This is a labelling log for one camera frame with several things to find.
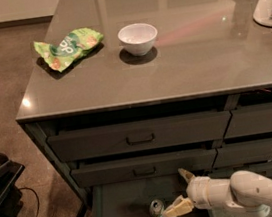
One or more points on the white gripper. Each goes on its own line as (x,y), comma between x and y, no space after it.
(198,192)

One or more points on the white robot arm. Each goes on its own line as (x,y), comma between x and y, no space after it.
(245,193)

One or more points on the top left drawer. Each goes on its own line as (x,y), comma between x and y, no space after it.
(141,135)

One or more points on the open bottom left drawer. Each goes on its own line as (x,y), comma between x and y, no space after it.
(133,198)

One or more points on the middle right drawer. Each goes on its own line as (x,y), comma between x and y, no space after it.
(244,153)

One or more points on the top right drawer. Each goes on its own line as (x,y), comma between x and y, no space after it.
(249,121)

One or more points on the middle left drawer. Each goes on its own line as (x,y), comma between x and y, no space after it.
(143,167)

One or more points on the grey drawer cabinet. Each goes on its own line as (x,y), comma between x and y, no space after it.
(209,55)

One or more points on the white bowl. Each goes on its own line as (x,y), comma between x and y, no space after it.
(138,39)

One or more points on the green snack bag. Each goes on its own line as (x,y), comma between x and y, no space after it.
(75,45)

